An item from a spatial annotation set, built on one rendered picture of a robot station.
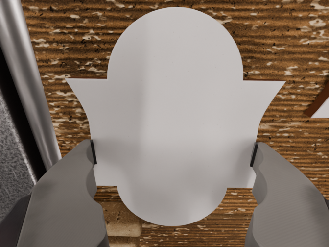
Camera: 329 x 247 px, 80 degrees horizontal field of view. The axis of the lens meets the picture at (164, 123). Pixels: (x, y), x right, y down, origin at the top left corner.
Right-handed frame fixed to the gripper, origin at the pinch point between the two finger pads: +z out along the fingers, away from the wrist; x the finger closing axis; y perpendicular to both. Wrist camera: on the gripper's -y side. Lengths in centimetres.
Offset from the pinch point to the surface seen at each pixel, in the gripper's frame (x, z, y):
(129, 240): -3.7, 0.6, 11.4
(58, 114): -8.8, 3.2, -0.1
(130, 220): -3.4, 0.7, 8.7
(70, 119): -8.0, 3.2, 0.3
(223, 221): 5.6, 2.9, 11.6
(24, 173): -15.1, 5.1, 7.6
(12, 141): -15.0, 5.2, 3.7
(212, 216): 4.5, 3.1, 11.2
